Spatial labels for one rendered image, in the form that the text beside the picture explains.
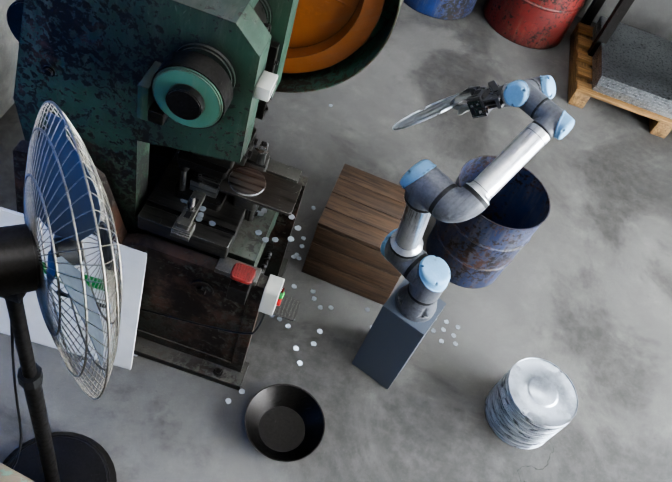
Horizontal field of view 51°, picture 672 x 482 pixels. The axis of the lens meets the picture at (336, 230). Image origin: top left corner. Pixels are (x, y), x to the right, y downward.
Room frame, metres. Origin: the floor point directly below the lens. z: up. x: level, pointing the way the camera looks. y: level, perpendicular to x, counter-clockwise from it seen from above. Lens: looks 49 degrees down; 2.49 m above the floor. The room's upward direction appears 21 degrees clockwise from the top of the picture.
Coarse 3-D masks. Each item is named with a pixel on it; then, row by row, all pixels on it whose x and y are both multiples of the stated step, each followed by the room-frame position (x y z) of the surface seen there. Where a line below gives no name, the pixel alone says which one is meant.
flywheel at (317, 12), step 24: (312, 0) 1.89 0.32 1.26; (336, 0) 1.89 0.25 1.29; (360, 0) 1.89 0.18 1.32; (384, 0) 1.86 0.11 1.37; (312, 24) 1.89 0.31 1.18; (336, 24) 1.89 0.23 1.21; (360, 24) 1.86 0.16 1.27; (288, 48) 1.89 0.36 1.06; (312, 48) 1.88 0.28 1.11; (336, 48) 1.86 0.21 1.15; (288, 72) 1.85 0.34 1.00
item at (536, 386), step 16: (512, 368) 1.60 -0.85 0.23; (528, 368) 1.63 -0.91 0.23; (544, 368) 1.66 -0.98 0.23; (512, 384) 1.53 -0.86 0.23; (528, 384) 1.56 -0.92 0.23; (544, 384) 1.58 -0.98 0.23; (560, 384) 1.61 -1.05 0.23; (528, 400) 1.49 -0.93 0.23; (544, 400) 1.51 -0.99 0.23; (560, 400) 1.54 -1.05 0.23; (576, 400) 1.57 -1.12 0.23; (528, 416) 1.42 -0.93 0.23; (544, 416) 1.45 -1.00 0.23; (560, 416) 1.47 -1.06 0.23
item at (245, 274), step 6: (234, 264) 1.21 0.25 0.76; (240, 264) 1.22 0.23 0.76; (234, 270) 1.19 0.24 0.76; (240, 270) 1.20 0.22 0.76; (246, 270) 1.21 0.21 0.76; (252, 270) 1.22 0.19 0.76; (234, 276) 1.17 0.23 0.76; (240, 276) 1.18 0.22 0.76; (246, 276) 1.19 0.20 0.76; (252, 276) 1.20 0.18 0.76; (240, 282) 1.17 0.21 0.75; (246, 282) 1.17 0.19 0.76
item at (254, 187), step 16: (240, 176) 1.53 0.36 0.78; (256, 176) 1.56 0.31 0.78; (272, 176) 1.59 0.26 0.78; (224, 192) 1.45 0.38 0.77; (240, 192) 1.47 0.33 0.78; (256, 192) 1.49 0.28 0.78; (272, 192) 1.52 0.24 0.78; (288, 192) 1.55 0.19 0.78; (256, 208) 1.50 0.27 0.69; (272, 208) 1.46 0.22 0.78; (288, 208) 1.48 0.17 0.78
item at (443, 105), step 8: (432, 104) 2.14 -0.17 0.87; (440, 104) 2.04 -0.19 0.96; (448, 104) 2.01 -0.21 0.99; (456, 104) 1.95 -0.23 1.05; (416, 112) 2.11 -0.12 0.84; (424, 112) 2.01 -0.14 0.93; (432, 112) 1.96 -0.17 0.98; (440, 112) 1.91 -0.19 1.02; (400, 120) 2.04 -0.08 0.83; (408, 120) 2.00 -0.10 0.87; (416, 120) 1.94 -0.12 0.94; (424, 120) 1.88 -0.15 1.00; (400, 128) 1.89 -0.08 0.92
